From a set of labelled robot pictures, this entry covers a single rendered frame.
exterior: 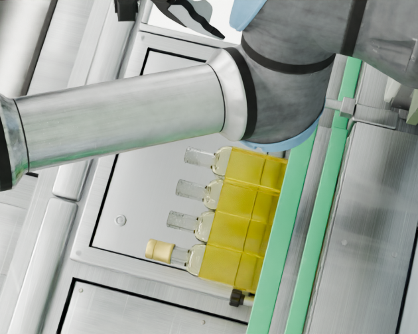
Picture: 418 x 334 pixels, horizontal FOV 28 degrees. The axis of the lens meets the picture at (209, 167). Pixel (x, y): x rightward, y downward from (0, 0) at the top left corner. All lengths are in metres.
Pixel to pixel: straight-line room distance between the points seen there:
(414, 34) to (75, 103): 0.37
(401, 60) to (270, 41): 0.15
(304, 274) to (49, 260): 0.53
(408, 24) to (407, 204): 0.44
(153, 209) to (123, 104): 0.64
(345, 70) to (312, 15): 0.54
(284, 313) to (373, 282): 0.14
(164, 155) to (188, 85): 0.62
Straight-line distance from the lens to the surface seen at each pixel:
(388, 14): 0.91
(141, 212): 1.56
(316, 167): 1.30
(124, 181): 1.58
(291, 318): 1.26
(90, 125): 0.93
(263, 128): 1.01
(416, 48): 0.91
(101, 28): 1.72
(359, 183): 1.28
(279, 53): 0.96
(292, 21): 0.93
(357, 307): 1.25
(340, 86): 1.45
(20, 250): 1.62
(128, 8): 1.17
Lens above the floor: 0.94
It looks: 6 degrees up
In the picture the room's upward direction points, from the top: 76 degrees counter-clockwise
